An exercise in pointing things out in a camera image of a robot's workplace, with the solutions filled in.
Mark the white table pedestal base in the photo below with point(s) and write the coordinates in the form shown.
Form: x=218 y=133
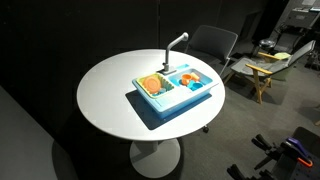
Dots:
x=155 y=158

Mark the grey equipment cart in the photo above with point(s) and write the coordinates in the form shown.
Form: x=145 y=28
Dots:
x=301 y=18

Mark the orange toy plate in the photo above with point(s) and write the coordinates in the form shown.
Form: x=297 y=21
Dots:
x=152 y=85

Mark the blue toy mug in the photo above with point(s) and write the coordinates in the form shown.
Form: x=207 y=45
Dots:
x=197 y=86

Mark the yellow toy dish rack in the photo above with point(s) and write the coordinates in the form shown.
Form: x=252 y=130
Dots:
x=168 y=85

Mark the orange toy mug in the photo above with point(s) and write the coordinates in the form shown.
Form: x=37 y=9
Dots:
x=186 y=79

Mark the purple and orange clamp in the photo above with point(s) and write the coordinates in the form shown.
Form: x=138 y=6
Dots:
x=298 y=150

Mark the black perforated mounting board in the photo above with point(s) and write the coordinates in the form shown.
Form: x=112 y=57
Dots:
x=308 y=136

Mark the dark grey office chair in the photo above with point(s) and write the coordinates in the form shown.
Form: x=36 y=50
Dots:
x=213 y=41

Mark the pale green round object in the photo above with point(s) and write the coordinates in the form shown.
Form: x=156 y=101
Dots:
x=282 y=56

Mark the wooden folding canvas chair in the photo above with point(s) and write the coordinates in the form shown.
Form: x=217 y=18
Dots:
x=266 y=65

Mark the grey toy faucet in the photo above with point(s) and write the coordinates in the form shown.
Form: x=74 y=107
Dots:
x=168 y=50

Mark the round metal stool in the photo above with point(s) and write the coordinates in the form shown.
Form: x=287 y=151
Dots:
x=267 y=43

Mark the light blue toy sink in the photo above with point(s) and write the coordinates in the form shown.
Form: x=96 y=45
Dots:
x=173 y=101

